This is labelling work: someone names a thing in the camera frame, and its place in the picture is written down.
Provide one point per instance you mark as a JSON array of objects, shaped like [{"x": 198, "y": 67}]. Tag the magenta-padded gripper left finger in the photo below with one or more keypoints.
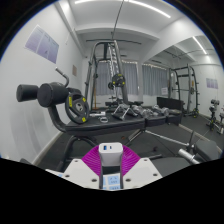
[{"x": 78, "y": 171}]

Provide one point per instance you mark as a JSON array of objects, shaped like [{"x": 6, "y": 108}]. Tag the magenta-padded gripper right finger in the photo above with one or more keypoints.
[{"x": 145, "y": 171}]

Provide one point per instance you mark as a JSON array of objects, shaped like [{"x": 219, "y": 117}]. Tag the white charger block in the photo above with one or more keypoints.
[{"x": 111, "y": 155}]

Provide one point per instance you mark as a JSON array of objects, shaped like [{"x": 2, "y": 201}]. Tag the silver barbell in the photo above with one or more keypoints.
[{"x": 188, "y": 156}]

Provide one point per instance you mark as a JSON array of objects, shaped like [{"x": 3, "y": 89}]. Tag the black weight bench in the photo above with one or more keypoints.
[{"x": 110, "y": 125}]

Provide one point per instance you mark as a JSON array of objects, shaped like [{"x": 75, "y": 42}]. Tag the group of grey dumbbells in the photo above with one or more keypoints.
[{"x": 151, "y": 110}]

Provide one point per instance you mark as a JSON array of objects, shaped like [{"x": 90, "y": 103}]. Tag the black yellow-marked weight plate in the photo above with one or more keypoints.
[{"x": 71, "y": 108}]

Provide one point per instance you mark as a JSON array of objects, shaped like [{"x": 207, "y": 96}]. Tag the black padded box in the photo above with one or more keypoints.
[{"x": 171, "y": 111}]

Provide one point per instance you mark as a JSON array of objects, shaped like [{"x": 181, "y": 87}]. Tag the white paper sign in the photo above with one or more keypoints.
[{"x": 164, "y": 91}]

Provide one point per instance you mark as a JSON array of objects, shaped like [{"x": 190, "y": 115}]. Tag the dumbbell storage rack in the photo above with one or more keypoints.
[{"x": 215, "y": 113}]

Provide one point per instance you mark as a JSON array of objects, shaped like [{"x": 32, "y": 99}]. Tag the grey window curtain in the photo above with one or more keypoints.
[
  {"x": 155, "y": 80},
  {"x": 131, "y": 78}
]

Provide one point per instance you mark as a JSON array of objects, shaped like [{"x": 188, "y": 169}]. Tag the black weight plate on rack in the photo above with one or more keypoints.
[{"x": 118, "y": 80}]

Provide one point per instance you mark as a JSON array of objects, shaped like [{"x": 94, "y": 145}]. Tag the black squat rack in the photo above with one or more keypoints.
[{"x": 189, "y": 83}]

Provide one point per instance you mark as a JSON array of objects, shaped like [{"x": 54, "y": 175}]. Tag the short ceiling strip light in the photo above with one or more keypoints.
[{"x": 199, "y": 45}]

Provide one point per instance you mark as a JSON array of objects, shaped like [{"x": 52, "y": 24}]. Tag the long ceiling strip light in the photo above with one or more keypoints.
[{"x": 150, "y": 7}]

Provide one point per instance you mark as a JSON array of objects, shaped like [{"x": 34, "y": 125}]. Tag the brown wall plaque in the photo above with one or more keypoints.
[{"x": 75, "y": 70}]

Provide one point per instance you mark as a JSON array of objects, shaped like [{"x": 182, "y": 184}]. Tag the small purple wall poster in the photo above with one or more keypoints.
[{"x": 212, "y": 83}]

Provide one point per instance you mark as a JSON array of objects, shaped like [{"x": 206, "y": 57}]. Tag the large purple wall poster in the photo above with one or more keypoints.
[{"x": 41, "y": 43}]

